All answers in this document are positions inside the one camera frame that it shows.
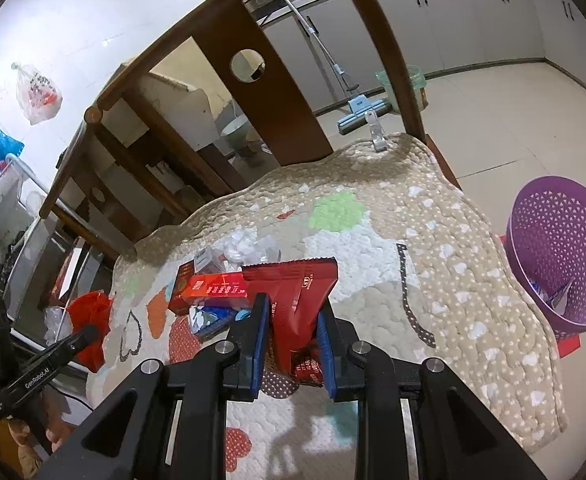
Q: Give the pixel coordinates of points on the blue printed packet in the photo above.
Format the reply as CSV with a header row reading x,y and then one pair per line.
x,y
210,321

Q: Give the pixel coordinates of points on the small grey box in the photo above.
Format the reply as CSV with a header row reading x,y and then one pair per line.
x,y
210,260

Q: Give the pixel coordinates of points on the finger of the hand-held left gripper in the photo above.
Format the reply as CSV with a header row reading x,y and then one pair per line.
x,y
80,341

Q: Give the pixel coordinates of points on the purple plastic basket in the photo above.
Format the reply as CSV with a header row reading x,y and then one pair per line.
x,y
563,230

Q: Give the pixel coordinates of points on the quilted dotted patchwork blanket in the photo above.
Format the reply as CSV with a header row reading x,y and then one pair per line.
x,y
423,270

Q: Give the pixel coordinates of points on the white hanging plastic bag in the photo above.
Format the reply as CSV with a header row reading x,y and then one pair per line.
x,y
38,95

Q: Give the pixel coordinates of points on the wooden chair with round hole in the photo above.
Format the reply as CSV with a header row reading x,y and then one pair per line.
x,y
273,100

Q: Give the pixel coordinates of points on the dark wooden chair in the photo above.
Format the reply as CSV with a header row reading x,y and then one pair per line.
x,y
63,180

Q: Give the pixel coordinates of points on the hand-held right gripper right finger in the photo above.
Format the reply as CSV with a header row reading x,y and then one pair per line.
x,y
325,350

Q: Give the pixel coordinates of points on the crumpled clear plastic wrapper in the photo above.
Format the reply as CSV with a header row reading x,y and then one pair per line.
x,y
248,247

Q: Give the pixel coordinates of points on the clear plastic bag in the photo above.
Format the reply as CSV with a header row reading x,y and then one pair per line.
x,y
55,322

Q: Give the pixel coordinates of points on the person's left hand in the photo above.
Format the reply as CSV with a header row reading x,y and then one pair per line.
x,y
28,447

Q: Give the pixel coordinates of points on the red cardboard box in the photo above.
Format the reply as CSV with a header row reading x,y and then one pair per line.
x,y
208,290

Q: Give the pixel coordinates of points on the white plastic bucket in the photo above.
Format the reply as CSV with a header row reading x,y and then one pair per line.
x,y
237,132

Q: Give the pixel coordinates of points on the white kitchen cabinets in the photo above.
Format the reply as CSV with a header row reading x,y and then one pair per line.
x,y
473,25

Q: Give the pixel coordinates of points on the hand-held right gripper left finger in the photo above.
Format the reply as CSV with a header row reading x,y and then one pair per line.
x,y
259,345

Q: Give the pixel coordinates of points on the green lined waste bin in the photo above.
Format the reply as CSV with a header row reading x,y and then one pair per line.
x,y
415,77

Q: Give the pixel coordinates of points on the white paper scrap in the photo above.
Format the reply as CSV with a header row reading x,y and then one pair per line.
x,y
558,296

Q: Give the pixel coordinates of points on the red plastic bag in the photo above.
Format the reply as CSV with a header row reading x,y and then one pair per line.
x,y
90,325

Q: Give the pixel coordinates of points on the metal clip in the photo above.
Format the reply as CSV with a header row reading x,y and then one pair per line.
x,y
377,132

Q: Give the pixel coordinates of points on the blue flat mop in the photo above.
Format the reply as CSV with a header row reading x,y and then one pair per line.
x,y
360,110

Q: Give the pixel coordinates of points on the dark red printed packet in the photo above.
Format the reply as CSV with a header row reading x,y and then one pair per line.
x,y
298,300

